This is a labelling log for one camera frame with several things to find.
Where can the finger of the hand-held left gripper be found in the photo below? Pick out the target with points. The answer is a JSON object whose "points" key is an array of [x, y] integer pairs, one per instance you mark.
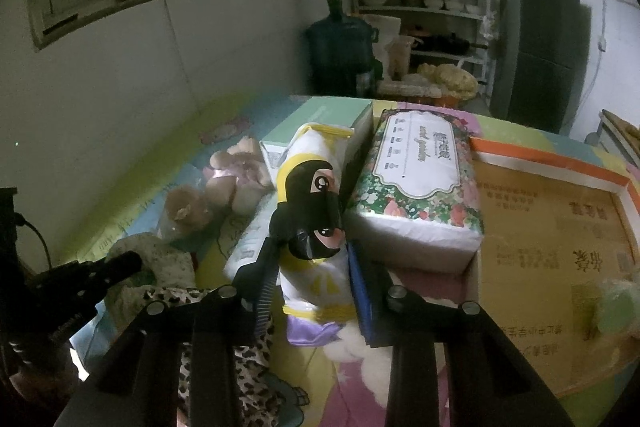
{"points": [[105, 271]]}

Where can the clear bag with pink plush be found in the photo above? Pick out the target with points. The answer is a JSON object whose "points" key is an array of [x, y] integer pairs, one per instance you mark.
{"points": [[187, 209]]}

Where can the leopard print cloth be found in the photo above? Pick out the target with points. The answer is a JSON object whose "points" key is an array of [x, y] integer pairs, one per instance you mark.
{"points": [[250, 382]]}

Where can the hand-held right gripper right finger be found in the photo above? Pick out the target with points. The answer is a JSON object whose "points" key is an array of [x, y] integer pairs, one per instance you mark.
{"points": [[362, 302]]}

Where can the person's left hand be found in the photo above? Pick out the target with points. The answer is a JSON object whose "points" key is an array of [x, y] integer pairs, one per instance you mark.
{"points": [[35, 367]]}

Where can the cartoon print tissue pack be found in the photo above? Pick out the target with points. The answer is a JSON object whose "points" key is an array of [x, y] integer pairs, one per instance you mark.
{"points": [[312, 292]]}

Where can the white lace cloth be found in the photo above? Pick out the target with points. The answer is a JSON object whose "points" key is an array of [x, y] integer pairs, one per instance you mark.
{"points": [[160, 257]]}

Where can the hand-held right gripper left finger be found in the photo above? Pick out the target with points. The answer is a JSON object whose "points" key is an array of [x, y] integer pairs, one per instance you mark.
{"points": [[261, 302]]}

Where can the mint green carton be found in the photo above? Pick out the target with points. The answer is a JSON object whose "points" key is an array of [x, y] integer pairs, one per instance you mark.
{"points": [[325, 112]]}

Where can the floral print tissue pack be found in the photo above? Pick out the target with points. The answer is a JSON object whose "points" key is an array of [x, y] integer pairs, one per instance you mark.
{"points": [[420, 167]]}

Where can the orange-edged cardboard box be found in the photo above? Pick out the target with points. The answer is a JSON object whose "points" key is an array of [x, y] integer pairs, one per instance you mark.
{"points": [[540, 257]]}

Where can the white sack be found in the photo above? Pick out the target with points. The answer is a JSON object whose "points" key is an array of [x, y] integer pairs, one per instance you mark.
{"points": [[384, 27]]}

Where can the white wall socket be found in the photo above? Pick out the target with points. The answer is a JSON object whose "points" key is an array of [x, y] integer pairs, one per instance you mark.
{"points": [[603, 44]]}

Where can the clear bag with brown contents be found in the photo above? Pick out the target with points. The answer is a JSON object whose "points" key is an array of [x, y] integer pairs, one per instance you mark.
{"points": [[400, 57]]}

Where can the yellow bag in basket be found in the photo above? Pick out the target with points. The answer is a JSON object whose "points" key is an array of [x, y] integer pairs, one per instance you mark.
{"points": [[450, 79]]}

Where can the black wok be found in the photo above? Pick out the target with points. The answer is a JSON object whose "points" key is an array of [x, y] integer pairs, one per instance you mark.
{"points": [[442, 44]]}

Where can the white and purple plush toy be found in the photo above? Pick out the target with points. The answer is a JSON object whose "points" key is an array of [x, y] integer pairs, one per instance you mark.
{"points": [[237, 169]]}

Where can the dark grey refrigerator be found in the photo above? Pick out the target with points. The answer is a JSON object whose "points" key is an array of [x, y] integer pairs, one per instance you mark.
{"points": [[540, 42]]}

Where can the pale green soft ball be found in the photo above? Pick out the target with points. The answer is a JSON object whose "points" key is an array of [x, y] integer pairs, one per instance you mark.
{"points": [[617, 309]]}

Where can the mint green tissue pack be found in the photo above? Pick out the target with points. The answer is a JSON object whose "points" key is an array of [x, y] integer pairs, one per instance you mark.
{"points": [[245, 247]]}

